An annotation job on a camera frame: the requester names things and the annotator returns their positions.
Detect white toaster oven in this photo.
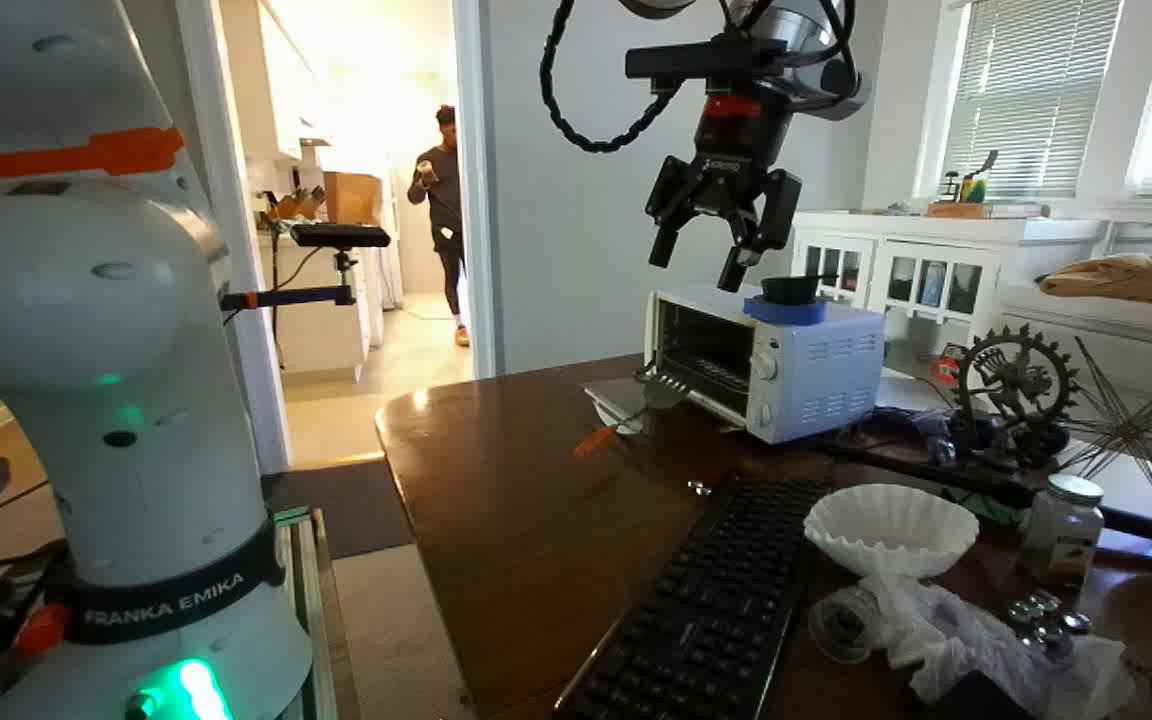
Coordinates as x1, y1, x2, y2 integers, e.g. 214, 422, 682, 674
641, 286, 890, 450

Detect long black tray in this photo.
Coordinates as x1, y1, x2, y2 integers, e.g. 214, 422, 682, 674
801, 422, 1152, 574

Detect white paper coffee filters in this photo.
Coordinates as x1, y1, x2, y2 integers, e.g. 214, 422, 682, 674
801, 480, 986, 585

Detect black gear sculpture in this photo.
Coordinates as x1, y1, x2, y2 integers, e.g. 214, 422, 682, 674
948, 322, 1087, 472

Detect potted plant yellow flowers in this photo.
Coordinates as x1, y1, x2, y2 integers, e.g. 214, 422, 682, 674
930, 147, 1007, 226

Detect white kitchen counter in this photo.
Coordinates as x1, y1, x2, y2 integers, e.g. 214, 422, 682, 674
252, 154, 410, 385

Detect black round cup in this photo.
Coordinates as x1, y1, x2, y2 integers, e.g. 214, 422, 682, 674
757, 273, 825, 309

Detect glass jar with lid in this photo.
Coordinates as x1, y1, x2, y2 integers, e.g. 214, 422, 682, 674
1019, 472, 1110, 594

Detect glass oven door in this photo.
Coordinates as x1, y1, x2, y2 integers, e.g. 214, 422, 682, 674
585, 374, 690, 436

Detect black camera on stand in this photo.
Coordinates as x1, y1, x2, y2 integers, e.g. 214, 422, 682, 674
217, 221, 396, 314

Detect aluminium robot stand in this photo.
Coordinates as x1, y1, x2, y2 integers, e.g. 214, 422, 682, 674
274, 503, 367, 720

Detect metal rod star sculpture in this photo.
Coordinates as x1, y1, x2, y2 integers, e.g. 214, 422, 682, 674
1060, 331, 1152, 534

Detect small clear glass cup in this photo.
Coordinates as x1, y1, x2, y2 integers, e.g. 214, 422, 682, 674
808, 585, 890, 667

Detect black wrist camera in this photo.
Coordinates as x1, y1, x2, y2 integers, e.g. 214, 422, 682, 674
626, 35, 793, 87

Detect black computer keyboard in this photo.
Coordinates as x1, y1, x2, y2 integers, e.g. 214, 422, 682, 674
551, 476, 831, 720

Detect black corrugated cable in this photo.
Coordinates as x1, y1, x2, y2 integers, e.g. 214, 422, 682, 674
536, 0, 690, 155

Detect white cabinet glass doors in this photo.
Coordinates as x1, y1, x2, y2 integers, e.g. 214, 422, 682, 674
790, 207, 1110, 366

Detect crumpled clear plastic bag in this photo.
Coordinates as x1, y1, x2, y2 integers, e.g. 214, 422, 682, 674
851, 574, 1142, 720

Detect dark floor mat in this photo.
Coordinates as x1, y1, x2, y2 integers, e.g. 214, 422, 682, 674
261, 457, 413, 560

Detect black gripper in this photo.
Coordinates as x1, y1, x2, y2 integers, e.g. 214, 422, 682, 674
641, 84, 808, 295

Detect silver metal ball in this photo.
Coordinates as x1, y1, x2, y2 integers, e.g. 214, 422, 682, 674
1051, 605, 1098, 643

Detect brown cardboard box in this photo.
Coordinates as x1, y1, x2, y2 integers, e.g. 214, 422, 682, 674
325, 167, 387, 229

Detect tan flat cushion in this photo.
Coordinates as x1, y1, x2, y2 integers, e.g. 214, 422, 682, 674
1032, 252, 1152, 318

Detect fish slice orange handle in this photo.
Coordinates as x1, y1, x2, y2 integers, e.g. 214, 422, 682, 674
568, 406, 690, 466

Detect person in dark clothes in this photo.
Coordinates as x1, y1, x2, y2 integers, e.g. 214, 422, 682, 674
403, 101, 478, 354

